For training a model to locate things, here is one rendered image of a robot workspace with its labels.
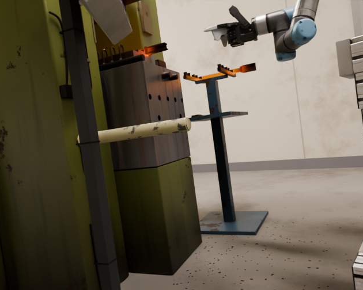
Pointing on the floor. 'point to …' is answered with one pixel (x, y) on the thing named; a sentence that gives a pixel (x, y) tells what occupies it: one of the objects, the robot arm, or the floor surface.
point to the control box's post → (101, 219)
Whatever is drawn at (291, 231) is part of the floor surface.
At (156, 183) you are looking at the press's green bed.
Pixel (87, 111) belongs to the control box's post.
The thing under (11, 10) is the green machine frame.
